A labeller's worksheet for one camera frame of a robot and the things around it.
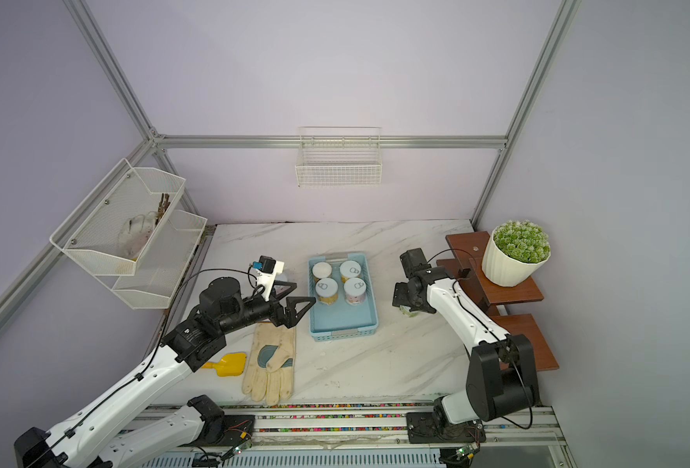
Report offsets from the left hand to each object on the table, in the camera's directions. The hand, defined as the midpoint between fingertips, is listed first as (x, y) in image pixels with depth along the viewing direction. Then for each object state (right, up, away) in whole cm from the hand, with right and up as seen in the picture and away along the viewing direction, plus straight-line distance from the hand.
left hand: (302, 296), depth 69 cm
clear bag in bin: (-48, +16, +9) cm, 51 cm away
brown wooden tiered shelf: (+42, +11, +4) cm, 44 cm away
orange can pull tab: (+4, -2, +25) cm, 25 cm away
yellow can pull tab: (+11, +5, +31) cm, 33 cm away
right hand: (+30, -6, +18) cm, 36 cm away
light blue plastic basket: (+9, -12, +27) cm, 31 cm away
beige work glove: (-12, -23, +12) cm, 29 cm away
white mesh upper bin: (-52, +19, +9) cm, 56 cm away
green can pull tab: (+28, -6, +13) cm, 31 cm away
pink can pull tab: (+13, -2, +26) cm, 29 cm away
